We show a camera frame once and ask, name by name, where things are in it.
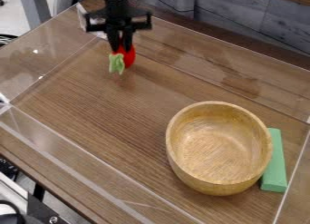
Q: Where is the clear acrylic enclosure wall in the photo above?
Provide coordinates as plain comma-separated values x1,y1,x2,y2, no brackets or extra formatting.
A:
0,10,310,224

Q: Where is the green rectangular block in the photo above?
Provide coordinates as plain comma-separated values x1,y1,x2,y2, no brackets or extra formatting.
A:
260,128,288,193

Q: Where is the clear acrylic corner bracket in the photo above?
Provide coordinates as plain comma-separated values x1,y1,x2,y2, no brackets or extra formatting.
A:
76,4,121,40

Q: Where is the black table leg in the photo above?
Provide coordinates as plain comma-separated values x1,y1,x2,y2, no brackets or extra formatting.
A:
32,183,45,201

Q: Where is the grey post top left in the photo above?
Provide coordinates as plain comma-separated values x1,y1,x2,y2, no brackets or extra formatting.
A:
20,0,50,29

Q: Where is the black cable bottom left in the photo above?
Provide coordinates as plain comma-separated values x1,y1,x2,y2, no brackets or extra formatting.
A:
0,200,28,224

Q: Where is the wooden bowl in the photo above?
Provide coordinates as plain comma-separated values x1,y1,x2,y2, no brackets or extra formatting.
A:
165,101,272,196

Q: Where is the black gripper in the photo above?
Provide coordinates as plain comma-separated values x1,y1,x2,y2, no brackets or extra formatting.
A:
84,0,152,52

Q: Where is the red plush strawberry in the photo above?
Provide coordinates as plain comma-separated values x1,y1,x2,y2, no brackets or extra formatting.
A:
109,46,136,74

